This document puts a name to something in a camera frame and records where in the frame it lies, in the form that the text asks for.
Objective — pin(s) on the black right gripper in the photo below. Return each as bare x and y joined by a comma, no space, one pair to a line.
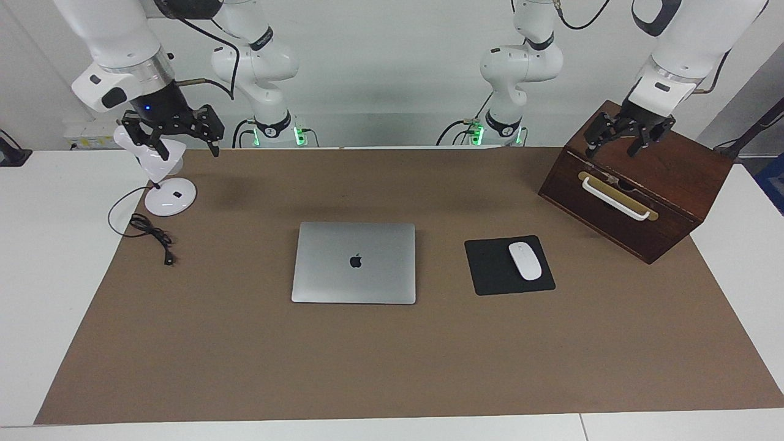
165,107

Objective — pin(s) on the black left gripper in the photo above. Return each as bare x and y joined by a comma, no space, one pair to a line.
646,119

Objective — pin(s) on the silver laptop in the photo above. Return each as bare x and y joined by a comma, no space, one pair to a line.
355,275

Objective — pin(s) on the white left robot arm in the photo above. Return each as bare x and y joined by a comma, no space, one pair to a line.
692,37

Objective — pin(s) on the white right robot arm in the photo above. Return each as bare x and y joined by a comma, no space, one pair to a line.
116,37

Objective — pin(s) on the dark wooden box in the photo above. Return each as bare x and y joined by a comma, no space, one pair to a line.
667,165

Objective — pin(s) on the white desk lamp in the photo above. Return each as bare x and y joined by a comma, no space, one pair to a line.
170,199

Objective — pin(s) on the white power strip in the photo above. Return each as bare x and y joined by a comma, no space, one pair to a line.
89,135

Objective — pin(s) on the black stand leg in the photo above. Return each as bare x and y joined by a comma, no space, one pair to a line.
753,128

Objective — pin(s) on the blue crate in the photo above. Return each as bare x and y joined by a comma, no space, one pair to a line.
773,184

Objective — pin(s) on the white computer mouse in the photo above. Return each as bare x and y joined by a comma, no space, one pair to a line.
525,261

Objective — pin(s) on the black table clamp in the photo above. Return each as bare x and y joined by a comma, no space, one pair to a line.
12,156

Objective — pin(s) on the black mouse pad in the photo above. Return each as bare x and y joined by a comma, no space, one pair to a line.
490,269

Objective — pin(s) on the brown table mat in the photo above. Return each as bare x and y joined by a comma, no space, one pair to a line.
392,355

